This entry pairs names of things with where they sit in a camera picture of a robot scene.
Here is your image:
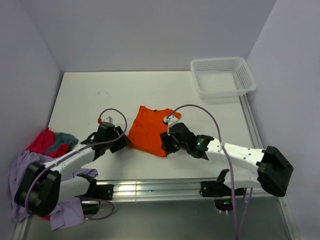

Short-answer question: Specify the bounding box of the red t shirt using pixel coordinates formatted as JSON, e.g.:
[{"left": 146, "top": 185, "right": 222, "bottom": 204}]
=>
[{"left": 25, "top": 128, "right": 70, "bottom": 159}]

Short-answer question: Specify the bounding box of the orange t shirt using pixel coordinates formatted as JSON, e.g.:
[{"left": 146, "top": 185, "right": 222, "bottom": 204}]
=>
[{"left": 127, "top": 105, "right": 173, "bottom": 158}]

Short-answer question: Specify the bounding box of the lavender t shirt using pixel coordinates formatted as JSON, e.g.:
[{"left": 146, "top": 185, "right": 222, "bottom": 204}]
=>
[{"left": 9, "top": 148, "right": 98, "bottom": 231}]

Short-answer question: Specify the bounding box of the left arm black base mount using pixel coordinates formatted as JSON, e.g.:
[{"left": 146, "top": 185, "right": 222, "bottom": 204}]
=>
[{"left": 80, "top": 184, "right": 114, "bottom": 217}]

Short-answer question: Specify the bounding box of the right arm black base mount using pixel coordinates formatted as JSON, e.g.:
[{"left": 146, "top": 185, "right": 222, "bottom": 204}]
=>
[{"left": 199, "top": 169, "right": 233, "bottom": 213}]

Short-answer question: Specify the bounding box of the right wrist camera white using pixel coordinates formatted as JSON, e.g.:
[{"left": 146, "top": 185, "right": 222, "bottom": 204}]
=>
[{"left": 163, "top": 114, "right": 179, "bottom": 132}]

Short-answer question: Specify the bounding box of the aluminium front rail frame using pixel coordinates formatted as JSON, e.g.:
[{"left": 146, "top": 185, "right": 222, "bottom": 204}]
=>
[{"left": 13, "top": 178, "right": 301, "bottom": 240}]

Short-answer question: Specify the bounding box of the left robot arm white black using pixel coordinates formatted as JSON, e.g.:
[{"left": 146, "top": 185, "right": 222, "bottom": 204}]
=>
[{"left": 13, "top": 122, "right": 131, "bottom": 217}]

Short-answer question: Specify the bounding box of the white perforated plastic basket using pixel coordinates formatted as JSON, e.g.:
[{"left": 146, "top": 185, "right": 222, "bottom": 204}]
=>
[{"left": 190, "top": 57, "right": 257, "bottom": 100}]

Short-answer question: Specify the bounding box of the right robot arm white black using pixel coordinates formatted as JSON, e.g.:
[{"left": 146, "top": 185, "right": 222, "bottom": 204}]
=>
[{"left": 160, "top": 122, "right": 294, "bottom": 198}]

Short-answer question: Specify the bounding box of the teal blue t shirt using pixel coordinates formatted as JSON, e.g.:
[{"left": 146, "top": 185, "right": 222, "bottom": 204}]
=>
[{"left": 45, "top": 132, "right": 79, "bottom": 154}]

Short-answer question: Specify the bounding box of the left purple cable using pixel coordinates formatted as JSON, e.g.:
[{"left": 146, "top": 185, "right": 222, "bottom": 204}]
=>
[{"left": 24, "top": 107, "right": 131, "bottom": 221}]

